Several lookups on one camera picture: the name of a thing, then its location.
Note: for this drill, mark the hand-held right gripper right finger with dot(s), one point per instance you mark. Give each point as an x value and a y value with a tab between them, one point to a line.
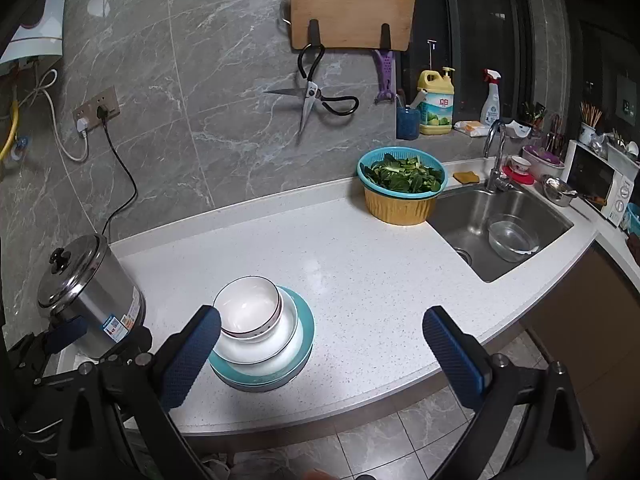
452	357

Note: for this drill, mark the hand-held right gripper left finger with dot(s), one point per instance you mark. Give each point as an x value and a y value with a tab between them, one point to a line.
192	355

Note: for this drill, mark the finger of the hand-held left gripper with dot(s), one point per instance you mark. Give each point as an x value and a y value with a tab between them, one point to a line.
67	332
127	342

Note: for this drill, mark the small white bowl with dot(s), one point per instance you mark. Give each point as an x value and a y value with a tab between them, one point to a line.
247	310

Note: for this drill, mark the large white bowl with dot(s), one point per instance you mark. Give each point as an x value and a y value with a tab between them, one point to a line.
287	330

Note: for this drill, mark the stainless steel electric pot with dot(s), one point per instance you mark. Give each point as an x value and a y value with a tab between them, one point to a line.
95	290

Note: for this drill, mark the sink drain strainer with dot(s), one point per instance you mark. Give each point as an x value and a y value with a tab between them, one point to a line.
462	256

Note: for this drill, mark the glass bowl in sink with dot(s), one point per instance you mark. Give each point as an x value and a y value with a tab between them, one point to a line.
512	240

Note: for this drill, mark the stainless steel sink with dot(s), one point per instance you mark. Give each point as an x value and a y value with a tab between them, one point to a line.
465	220

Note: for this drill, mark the yellow plastic basin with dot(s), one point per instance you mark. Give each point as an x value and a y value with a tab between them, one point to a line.
400	210

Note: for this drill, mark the yellow sponge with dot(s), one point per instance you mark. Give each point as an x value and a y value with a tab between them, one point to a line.
465	177

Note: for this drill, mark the chrome faucet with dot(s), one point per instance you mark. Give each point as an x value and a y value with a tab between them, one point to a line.
496	177

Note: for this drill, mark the green leafy vegetables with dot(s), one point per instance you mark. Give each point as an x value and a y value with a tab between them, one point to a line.
402	175

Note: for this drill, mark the red round mat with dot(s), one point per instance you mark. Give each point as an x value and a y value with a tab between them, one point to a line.
517	179

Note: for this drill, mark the small steel pot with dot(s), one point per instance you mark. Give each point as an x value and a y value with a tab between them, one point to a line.
557	192

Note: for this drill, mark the small patterned cup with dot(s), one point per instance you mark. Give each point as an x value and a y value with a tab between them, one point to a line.
520	164

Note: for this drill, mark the blue plastic colander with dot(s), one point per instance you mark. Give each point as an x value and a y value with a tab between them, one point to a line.
362	170

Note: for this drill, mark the white toaster oven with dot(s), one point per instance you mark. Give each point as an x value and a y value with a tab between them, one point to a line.
595	180

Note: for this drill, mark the white soap dish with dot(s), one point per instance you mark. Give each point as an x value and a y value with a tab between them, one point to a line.
517	132

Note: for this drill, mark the blue utensil cup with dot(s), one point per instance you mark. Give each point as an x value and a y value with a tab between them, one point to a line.
407	125

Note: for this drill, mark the yellow detergent bottle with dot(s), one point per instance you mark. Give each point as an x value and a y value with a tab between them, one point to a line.
436	110

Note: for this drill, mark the white spray bottle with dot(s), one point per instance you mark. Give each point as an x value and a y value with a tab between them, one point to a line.
490	107

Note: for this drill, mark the chopstick holder with chopsticks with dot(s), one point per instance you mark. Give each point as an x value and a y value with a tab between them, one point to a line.
587	132

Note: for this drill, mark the purple peeler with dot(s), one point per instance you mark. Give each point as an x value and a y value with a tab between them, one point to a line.
385	70

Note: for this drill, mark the white water heater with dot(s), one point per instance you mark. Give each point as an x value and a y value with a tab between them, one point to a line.
35	30

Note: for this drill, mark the wooden cutting board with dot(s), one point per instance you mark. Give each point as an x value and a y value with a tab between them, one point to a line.
352	7

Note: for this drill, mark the wall power outlet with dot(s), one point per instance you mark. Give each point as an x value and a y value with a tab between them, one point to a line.
90	102

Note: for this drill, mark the black wall hook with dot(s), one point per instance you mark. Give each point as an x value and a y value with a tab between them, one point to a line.
314	31
385	35

